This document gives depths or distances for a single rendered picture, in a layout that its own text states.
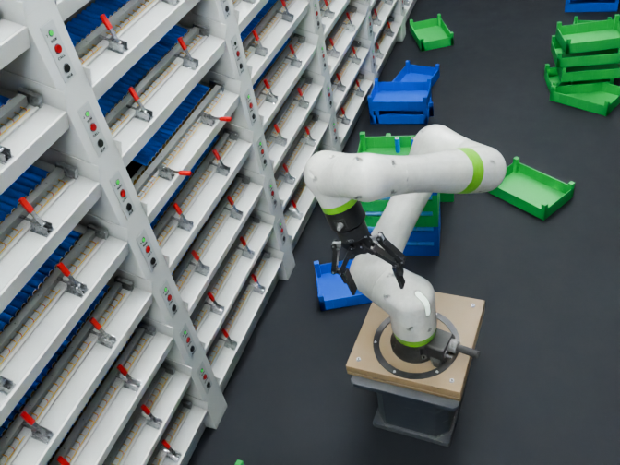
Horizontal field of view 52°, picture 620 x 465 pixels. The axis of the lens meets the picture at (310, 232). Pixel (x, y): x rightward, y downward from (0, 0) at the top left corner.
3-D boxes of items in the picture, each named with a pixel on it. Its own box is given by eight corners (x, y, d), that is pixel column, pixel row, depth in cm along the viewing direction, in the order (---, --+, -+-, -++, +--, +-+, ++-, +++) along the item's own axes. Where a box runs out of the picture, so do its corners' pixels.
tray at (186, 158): (238, 105, 210) (241, 81, 203) (147, 228, 169) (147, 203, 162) (182, 85, 212) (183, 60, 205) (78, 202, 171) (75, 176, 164)
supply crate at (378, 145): (438, 146, 249) (437, 128, 244) (436, 178, 235) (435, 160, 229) (362, 148, 256) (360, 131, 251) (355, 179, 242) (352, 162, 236)
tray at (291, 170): (327, 130, 294) (333, 106, 284) (280, 217, 254) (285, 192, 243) (286, 115, 296) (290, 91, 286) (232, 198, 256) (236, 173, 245)
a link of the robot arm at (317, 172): (317, 140, 155) (287, 165, 150) (353, 141, 146) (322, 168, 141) (339, 188, 162) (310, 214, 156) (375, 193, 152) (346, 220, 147)
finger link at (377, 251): (361, 238, 162) (363, 234, 161) (399, 260, 163) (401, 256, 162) (357, 248, 159) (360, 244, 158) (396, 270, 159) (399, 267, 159)
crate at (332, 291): (388, 262, 263) (387, 248, 258) (398, 298, 248) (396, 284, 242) (316, 274, 264) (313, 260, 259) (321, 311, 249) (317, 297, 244)
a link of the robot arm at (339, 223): (363, 187, 157) (328, 195, 161) (351, 214, 148) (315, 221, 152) (371, 208, 160) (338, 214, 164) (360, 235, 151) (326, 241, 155)
